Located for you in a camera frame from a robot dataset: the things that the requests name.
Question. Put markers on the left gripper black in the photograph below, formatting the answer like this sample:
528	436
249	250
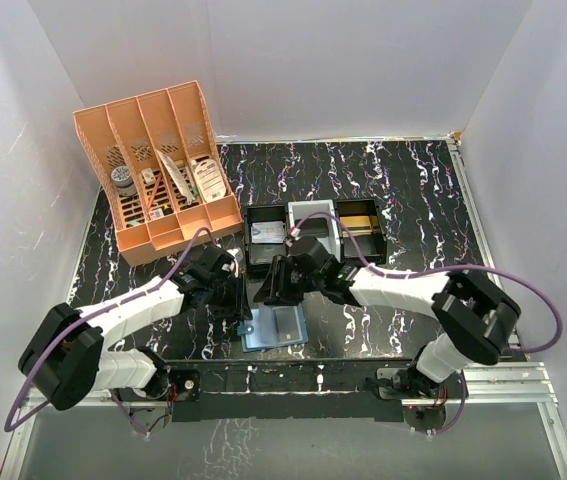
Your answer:
233	299

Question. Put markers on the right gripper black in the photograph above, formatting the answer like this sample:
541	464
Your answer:
281	278

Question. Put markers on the blue leather card holder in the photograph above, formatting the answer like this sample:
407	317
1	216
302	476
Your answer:
258	334

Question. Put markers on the black credit card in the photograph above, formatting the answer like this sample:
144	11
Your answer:
317	227

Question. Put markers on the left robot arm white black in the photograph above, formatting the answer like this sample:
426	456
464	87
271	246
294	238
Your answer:
71	354

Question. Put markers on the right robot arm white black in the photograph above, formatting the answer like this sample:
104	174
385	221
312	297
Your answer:
477	317

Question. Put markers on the silver card in tray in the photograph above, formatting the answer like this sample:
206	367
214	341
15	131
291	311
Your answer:
268	232

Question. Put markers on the black tray left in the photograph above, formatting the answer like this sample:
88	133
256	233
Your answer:
259	256

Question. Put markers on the black tray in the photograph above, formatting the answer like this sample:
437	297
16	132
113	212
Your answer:
259	256
373	247

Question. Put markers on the white plastic bin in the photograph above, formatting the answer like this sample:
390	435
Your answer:
299	211

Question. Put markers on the black tray right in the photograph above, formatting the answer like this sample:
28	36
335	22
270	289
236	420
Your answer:
373	247

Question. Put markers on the gold box in tray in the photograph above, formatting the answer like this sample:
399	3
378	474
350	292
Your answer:
360	225

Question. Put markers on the white labelled blister pack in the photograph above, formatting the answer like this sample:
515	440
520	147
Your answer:
209	179

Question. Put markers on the white paper packet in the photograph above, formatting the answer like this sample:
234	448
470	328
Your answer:
179	179

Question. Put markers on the orange pencil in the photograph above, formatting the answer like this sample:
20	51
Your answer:
153	194

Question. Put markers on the small white eraser box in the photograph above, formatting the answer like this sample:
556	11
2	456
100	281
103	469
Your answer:
148	176

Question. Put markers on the orange plastic file organizer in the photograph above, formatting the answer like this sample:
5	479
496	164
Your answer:
130	131

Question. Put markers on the roll of tape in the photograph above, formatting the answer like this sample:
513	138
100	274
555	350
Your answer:
122	180

